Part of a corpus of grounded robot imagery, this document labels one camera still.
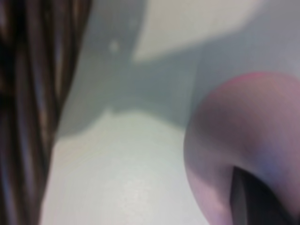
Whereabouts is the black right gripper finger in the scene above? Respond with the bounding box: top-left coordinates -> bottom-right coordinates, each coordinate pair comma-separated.
231,165 -> 296,225

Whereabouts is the pink peach with green leaf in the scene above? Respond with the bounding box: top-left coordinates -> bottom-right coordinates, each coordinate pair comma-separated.
184,71 -> 300,225

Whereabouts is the dark brown woven basket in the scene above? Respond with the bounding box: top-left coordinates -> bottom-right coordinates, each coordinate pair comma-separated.
0,0 -> 92,225

